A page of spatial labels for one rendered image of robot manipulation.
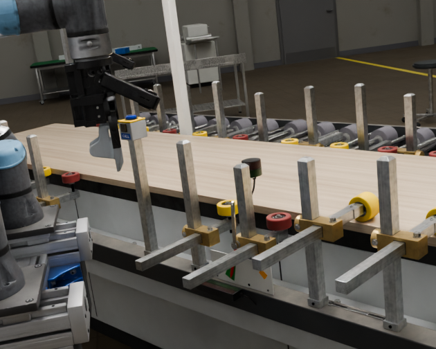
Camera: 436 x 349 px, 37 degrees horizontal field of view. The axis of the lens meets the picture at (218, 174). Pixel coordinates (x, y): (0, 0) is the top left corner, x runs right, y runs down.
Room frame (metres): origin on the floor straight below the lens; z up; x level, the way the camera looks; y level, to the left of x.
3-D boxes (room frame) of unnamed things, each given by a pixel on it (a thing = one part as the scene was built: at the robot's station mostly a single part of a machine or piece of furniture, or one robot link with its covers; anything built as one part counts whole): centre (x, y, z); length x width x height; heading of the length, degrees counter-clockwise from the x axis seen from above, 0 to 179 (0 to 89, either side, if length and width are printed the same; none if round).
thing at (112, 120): (1.18, 0.18, 1.40); 0.05 x 0.02 x 0.09; 8
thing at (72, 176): (2.87, 0.67, 0.85); 0.08 x 0.08 x 0.11
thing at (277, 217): (1.94, -0.17, 0.85); 0.08 x 0.08 x 0.11
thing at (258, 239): (1.89, -0.09, 0.85); 0.13 x 0.06 x 0.05; 44
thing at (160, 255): (2.01, 0.12, 0.83); 0.43 x 0.03 x 0.04; 134
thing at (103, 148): (1.18, 0.20, 1.35); 0.06 x 0.03 x 0.09; 98
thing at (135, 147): (2.27, 0.28, 0.93); 0.05 x 0.04 x 0.45; 44
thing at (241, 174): (1.90, -0.07, 0.86); 0.03 x 0.03 x 0.48; 44
